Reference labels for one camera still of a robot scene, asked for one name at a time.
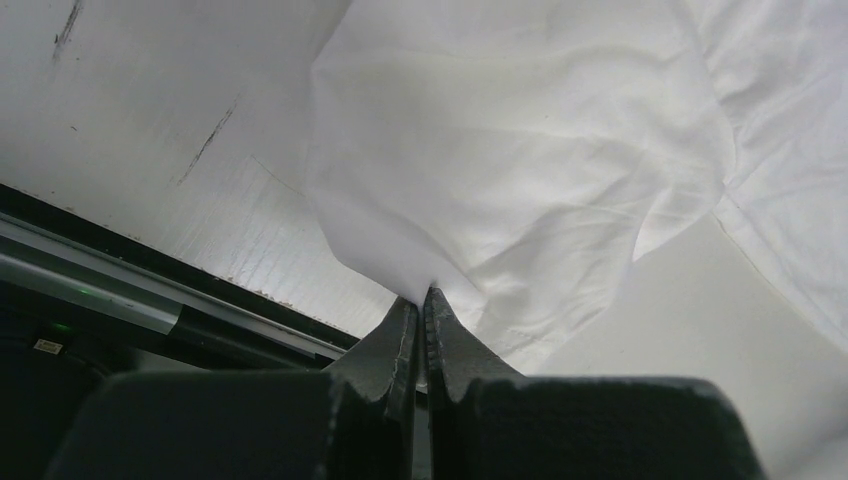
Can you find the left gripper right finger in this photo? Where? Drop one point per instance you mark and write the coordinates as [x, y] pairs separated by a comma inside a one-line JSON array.
[[454, 357]]

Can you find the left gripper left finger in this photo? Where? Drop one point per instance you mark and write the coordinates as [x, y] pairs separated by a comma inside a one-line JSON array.
[[382, 368]]

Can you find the white t shirt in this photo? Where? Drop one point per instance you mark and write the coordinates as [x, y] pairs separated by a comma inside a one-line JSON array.
[[522, 155]]

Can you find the aluminium frame rail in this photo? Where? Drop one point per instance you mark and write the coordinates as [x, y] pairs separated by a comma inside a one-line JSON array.
[[90, 280]]

